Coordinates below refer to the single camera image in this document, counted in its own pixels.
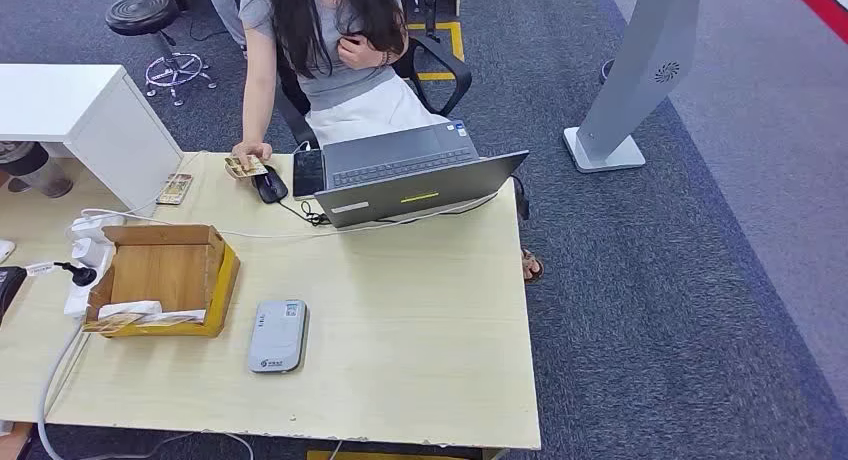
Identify black round stool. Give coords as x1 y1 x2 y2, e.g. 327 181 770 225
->
104 0 219 108

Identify white charger adapter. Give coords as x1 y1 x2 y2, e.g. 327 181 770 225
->
71 237 115 270
68 214 126 245

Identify black mouse cable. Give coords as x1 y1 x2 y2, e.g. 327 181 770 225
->
278 200 333 228

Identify standing person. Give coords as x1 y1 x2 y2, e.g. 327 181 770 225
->
201 0 248 51

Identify grey kiosk stand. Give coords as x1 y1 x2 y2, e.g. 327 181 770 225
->
563 0 704 175

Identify person's left hand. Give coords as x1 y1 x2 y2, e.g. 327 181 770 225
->
337 32 392 71

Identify white paper strip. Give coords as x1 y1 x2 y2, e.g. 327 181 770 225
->
135 309 208 326

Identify yellow floor tape square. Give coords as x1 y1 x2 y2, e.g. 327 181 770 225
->
405 21 466 83

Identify grey power strip cable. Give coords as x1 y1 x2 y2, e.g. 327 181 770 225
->
36 317 256 460

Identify black stand legs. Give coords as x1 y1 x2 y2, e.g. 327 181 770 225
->
401 0 444 42

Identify gold spare card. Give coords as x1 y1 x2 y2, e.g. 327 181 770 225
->
82 313 144 336

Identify white cabinet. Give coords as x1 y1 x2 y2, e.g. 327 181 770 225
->
0 63 185 218

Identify grey laptop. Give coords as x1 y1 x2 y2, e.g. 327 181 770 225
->
313 119 531 230

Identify black power plug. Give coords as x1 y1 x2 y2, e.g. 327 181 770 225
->
54 261 99 288

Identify white power strip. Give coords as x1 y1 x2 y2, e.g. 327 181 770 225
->
63 213 127 319

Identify cardboard box yellow trim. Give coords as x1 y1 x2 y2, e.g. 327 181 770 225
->
82 224 242 340

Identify black computer mouse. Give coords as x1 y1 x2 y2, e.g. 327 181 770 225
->
251 164 290 205

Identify person's right hand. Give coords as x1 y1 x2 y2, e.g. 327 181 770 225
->
231 140 274 173

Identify black desk device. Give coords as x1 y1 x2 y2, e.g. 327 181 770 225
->
0 266 29 327

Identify black smartphone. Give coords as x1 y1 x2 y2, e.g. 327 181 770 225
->
292 148 327 201

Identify black office chair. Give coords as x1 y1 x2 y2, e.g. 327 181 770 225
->
274 32 474 150

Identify white charging cable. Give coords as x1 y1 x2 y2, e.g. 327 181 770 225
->
79 191 499 241

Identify person's sandalled foot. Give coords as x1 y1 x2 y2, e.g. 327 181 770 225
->
520 247 546 286

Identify black laptop power cable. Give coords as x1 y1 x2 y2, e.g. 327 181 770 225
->
457 175 531 221

